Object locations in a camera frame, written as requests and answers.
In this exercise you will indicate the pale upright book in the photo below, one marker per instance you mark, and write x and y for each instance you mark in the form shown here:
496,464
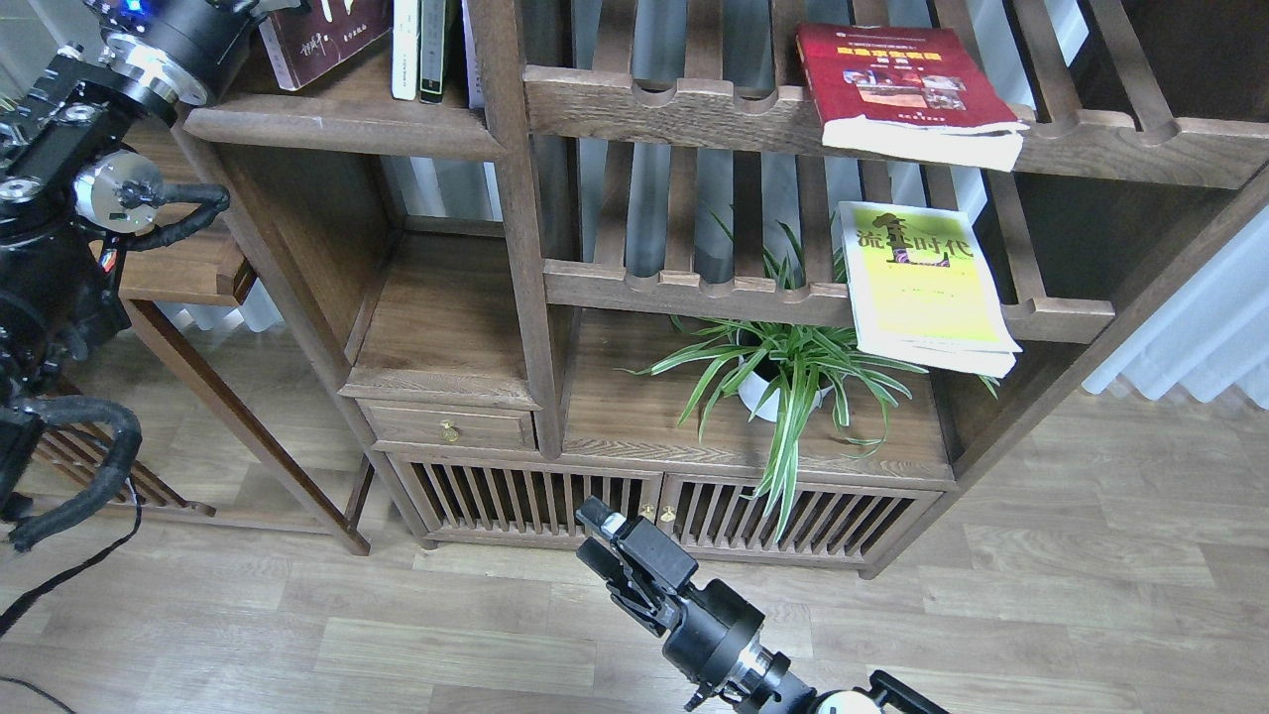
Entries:
472,69

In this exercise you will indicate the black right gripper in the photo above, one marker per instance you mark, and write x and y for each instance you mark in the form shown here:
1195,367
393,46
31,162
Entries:
710,634

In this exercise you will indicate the red book on shelf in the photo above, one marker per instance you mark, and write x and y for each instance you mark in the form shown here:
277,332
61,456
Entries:
907,93

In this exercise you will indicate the white curtain right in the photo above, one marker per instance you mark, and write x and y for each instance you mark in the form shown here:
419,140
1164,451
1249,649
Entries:
1210,338

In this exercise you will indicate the spider plant green leaves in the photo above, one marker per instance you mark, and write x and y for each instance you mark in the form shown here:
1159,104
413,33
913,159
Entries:
730,348

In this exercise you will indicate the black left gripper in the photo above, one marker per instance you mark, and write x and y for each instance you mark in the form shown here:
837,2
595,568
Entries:
187,51

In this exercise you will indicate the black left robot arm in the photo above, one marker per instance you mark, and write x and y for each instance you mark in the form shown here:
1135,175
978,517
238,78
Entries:
76,201

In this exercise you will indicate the yellow green book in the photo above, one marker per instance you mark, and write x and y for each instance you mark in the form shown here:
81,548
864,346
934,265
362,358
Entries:
921,290

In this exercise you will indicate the dark wooden bookshelf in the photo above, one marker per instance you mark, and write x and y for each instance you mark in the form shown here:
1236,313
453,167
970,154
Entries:
478,288

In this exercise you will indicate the white upright book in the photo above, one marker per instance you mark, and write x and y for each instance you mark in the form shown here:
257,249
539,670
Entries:
406,28

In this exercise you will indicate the wooden side table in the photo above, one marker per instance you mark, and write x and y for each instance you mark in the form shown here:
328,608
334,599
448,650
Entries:
238,429

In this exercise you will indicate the white plant pot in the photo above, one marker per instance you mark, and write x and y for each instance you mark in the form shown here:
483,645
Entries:
769,391

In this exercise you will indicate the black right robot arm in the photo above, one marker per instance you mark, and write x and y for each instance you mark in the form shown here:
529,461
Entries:
782,692

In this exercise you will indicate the maroon book white characters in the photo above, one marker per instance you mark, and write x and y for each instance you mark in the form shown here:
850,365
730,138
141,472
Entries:
303,46

